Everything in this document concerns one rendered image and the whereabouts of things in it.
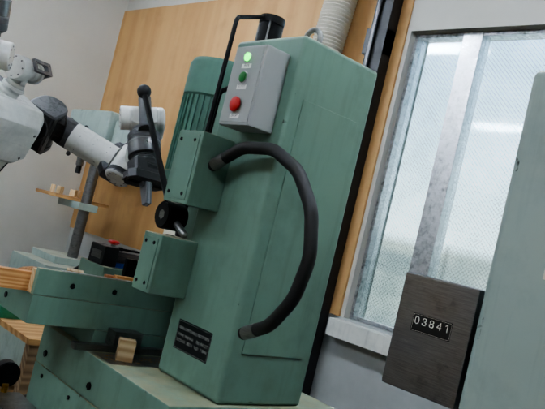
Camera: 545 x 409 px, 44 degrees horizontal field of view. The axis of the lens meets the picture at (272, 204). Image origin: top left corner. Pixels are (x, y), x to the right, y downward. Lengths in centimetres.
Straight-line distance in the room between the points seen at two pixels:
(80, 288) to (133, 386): 27
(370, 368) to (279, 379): 153
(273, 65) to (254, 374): 60
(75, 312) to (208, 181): 41
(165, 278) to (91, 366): 25
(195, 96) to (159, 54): 286
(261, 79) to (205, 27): 290
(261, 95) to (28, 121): 87
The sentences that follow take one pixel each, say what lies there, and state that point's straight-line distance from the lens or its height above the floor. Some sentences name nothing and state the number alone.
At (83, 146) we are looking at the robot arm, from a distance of 213.
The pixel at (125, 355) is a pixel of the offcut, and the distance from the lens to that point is 150.
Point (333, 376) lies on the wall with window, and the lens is 303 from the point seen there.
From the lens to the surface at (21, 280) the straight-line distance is 150.
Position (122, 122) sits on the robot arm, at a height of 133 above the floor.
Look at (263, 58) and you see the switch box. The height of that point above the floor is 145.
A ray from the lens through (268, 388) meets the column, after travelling 140.
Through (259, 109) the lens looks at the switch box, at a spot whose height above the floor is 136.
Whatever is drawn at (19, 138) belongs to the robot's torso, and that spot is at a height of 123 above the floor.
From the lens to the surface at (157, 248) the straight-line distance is 139.
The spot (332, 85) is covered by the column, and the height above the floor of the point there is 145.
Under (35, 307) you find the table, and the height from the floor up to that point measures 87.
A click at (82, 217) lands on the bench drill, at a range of 397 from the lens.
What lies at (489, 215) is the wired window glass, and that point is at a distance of 279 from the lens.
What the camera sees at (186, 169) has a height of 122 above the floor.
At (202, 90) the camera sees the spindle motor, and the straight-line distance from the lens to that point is 162.
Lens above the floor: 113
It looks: 3 degrees up
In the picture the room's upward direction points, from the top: 14 degrees clockwise
